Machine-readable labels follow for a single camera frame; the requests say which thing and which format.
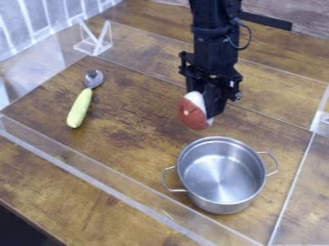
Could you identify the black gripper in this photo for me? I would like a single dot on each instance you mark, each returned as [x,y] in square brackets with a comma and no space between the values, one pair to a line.
[209,67]

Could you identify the red white plush mushroom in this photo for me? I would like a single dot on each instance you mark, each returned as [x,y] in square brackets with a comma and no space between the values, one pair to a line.
[191,111]

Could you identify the silver metal pot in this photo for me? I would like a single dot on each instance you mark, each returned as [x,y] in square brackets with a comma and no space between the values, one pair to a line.
[221,173]

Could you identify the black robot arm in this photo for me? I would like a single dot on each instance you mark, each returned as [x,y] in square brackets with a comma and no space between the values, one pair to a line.
[213,14]

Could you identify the black bar on table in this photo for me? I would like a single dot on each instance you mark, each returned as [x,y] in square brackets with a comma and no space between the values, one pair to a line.
[266,20]

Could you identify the clear acrylic triangle stand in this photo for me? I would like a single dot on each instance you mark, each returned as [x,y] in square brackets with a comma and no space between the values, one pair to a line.
[92,45]

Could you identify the clear acrylic barrier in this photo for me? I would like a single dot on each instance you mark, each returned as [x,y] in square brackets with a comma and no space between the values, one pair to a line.
[162,208]

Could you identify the yellow-green handled spoon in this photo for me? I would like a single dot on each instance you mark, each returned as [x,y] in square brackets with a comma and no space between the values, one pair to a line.
[92,79]

